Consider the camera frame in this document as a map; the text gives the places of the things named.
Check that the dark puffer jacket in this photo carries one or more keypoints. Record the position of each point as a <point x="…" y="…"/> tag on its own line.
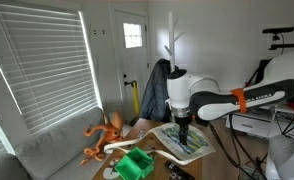
<point x="157" y="93"/>

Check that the white low shelf unit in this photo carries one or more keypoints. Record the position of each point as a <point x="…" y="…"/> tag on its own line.
<point x="253" y="125"/>

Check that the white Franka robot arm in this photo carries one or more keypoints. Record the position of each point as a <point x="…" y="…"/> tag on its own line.
<point x="200" y="90"/>

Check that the green plastic container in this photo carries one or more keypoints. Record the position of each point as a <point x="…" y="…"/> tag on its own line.
<point x="135" y="165"/>

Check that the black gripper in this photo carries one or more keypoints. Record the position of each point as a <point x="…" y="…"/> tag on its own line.
<point x="183" y="122"/>

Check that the white patterned table sticker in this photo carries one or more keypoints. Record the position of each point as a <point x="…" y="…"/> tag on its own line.
<point x="109" y="173"/>

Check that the black remote control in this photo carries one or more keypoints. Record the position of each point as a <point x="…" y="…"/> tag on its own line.
<point x="178" y="170"/>

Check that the black camera on boom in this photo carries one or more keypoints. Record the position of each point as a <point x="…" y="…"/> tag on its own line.
<point x="277" y="30"/>

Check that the orange octopus plush toy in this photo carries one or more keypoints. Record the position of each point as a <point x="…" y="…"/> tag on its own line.
<point x="107" y="132"/>

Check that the white tree coat rack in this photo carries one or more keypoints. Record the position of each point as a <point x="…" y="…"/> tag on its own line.
<point x="171" y="36"/>

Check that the large white window blind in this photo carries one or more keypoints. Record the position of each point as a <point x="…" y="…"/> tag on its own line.
<point x="43" y="66"/>

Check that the grey fabric sofa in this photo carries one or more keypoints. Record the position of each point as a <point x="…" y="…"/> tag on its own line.
<point x="50" y="151"/>

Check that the white door with window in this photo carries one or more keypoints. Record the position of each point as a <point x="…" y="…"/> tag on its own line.
<point x="133" y="63"/>

